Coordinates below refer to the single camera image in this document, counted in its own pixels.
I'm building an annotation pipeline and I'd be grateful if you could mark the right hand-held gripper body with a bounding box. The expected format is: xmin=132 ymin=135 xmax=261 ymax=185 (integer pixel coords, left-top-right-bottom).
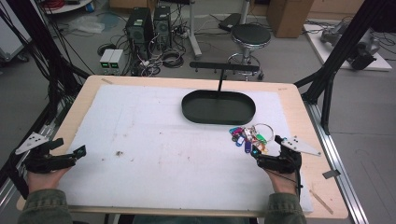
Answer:
xmin=256 ymin=135 xmax=322 ymax=175

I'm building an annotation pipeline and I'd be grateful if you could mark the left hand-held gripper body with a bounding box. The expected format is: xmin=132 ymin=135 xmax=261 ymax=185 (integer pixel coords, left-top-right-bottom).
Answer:
xmin=14 ymin=132 xmax=78 ymax=175

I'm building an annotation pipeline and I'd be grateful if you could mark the key ring with coloured tags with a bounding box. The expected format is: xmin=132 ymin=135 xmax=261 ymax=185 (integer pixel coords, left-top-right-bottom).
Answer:
xmin=228 ymin=122 xmax=276 ymax=155

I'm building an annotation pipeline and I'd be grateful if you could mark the black key rack with tray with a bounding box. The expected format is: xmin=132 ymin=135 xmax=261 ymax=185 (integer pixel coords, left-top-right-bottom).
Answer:
xmin=180 ymin=61 xmax=261 ymax=126

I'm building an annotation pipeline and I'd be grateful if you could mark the person's left hand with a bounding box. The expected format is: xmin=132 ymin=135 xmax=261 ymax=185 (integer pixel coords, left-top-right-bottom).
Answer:
xmin=26 ymin=166 xmax=73 ymax=194

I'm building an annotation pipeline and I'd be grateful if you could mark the person's right hand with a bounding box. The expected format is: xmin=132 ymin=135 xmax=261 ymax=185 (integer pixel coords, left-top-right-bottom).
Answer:
xmin=264 ymin=169 xmax=299 ymax=196

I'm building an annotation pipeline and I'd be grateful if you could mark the grey tape piece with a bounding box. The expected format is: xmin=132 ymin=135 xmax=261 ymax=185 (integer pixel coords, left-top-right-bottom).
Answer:
xmin=321 ymin=169 xmax=342 ymax=180

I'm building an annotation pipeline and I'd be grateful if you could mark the thin wooden stick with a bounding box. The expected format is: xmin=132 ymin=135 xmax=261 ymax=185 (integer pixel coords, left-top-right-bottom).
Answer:
xmin=308 ymin=189 xmax=334 ymax=216

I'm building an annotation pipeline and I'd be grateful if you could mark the white foam mat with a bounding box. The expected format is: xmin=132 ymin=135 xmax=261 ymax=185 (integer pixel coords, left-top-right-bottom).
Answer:
xmin=57 ymin=84 xmax=314 ymax=215

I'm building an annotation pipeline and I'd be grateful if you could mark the white bench power supply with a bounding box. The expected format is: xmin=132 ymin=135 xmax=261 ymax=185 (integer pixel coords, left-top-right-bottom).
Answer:
xmin=107 ymin=49 xmax=124 ymax=76
xmin=99 ymin=49 xmax=115 ymax=76

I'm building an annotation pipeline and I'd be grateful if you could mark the black round stool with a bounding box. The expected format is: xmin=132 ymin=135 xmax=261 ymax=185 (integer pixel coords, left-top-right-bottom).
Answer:
xmin=226 ymin=23 xmax=273 ymax=81

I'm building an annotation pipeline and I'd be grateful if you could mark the white board with grey equipment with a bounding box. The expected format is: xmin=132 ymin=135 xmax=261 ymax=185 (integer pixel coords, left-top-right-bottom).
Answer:
xmin=303 ymin=21 xmax=393 ymax=73

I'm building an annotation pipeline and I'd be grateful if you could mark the brown cardboard box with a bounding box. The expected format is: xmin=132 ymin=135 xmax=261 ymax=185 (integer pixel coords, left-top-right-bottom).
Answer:
xmin=265 ymin=0 xmax=316 ymax=39

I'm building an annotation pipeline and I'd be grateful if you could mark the clear plastic bag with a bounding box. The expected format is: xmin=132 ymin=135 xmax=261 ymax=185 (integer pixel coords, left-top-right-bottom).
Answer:
xmin=67 ymin=14 xmax=106 ymax=35

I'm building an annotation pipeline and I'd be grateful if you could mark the black flat case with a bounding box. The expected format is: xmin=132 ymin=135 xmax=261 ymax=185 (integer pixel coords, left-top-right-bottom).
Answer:
xmin=217 ymin=12 xmax=243 ymax=33

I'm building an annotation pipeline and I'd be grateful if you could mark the black computer tower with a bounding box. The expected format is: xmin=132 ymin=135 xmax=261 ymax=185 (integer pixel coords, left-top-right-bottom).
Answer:
xmin=152 ymin=5 xmax=173 ymax=50
xmin=125 ymin=7 xmax=155 ymax=60

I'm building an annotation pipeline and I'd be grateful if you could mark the white table leg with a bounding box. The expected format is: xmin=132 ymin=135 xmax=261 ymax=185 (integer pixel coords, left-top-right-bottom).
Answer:
xmin=186 ymin=0 xmax=204 ymax=61

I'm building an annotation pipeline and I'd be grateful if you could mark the aluminium rail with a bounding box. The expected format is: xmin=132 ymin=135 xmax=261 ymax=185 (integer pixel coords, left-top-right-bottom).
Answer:
xmin=304 ymin=102 xmax=371 ymax=224
xmin=0 ymin=96 xmax=78 ymax=208

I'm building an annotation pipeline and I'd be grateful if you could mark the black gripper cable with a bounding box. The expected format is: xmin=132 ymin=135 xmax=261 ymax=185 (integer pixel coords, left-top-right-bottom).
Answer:
xmin=268 ymin=155 xmax=304 ymax=202

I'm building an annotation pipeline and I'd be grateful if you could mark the black metal frame strut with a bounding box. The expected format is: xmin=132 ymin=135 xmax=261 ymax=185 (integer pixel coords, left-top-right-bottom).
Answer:
xmin=293 ymin=0 xmax=396 ymax=136
xmin=0 ymin=0 xmax=92 ymax=122

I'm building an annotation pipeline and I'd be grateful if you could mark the tangle of floor cables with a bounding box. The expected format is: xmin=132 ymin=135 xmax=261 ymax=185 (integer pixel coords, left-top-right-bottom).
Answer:
xmin=96 ymin=29 xmax=191 ymax=77

